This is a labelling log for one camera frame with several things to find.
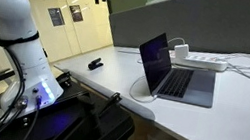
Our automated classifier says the black table clamp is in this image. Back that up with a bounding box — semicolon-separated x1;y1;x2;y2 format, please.
99;89;123;118
54;68;74;89

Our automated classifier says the dark wall poster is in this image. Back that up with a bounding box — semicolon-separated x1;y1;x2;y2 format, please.
66;2;87;25
45;5;68;29

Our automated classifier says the white laptop charger adapter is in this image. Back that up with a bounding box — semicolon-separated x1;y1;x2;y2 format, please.
173;42;191;61

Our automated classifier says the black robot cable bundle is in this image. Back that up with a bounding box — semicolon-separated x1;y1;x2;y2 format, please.
0;3;57;140

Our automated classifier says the grey laptop with stickers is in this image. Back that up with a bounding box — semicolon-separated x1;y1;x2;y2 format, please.
131;28;224;109

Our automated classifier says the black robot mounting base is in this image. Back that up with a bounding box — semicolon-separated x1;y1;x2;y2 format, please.
0;66;142;140

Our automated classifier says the long grey desk partition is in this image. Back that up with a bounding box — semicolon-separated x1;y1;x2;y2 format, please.
105;0;250;68

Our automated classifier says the white power strip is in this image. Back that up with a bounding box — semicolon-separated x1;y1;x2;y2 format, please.
168;50;230;74

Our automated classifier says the white laptop charger cable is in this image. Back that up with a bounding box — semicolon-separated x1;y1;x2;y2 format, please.
127;31;187;109

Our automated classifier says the black stapler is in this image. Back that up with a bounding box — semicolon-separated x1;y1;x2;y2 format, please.
87;55;106;73

